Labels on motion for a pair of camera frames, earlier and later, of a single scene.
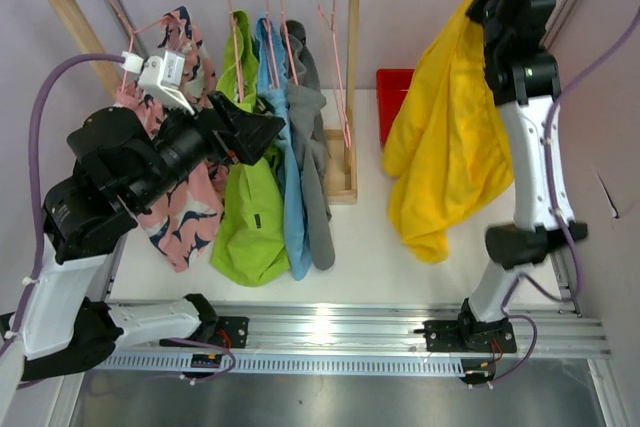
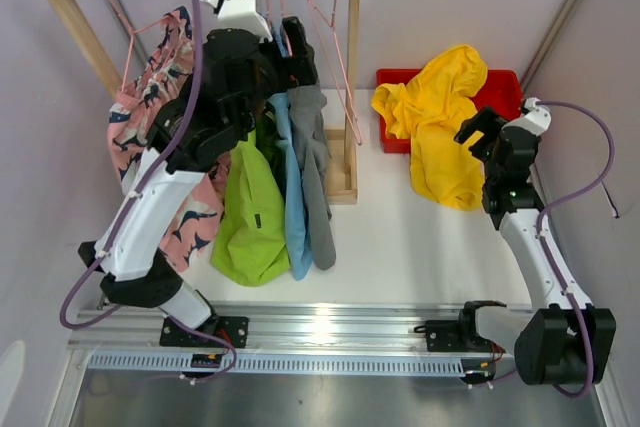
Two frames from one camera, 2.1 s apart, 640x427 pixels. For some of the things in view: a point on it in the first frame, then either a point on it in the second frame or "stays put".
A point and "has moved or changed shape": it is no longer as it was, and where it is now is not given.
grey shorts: (308, 110) stays put
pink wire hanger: (331, 24) has moved or changed shape
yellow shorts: (447, 144) has moved or changed shape
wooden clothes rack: (342, 143) stays put
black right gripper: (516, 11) → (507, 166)
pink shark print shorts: (187, 222) stays put
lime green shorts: (250, 246) stays put
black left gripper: (247, 134) → (300, 65)
